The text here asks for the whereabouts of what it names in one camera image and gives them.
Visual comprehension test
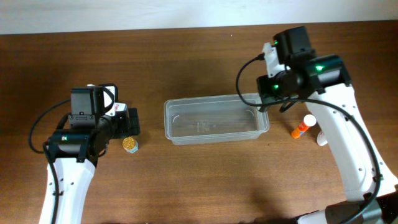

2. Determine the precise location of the small gold-lidded balm jar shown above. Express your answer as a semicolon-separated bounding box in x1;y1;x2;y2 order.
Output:
122;137;139;154

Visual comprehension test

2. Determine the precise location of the white Panadol medicine box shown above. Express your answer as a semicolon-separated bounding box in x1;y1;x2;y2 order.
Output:
113;103;127;112

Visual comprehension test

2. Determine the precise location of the orange glue stick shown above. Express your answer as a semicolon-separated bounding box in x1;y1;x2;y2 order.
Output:
290;114;317;139

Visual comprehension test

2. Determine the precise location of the white plastic bottle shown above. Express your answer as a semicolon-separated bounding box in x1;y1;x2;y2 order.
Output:
317;131;328;146

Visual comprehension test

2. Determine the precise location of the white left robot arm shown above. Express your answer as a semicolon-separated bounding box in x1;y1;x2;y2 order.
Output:
39;105;141;223

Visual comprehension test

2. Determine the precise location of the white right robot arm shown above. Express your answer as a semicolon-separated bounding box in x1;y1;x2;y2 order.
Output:
256;53;397;223

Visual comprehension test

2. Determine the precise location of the clear plastic container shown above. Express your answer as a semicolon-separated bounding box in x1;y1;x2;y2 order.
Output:
164;95;270;145

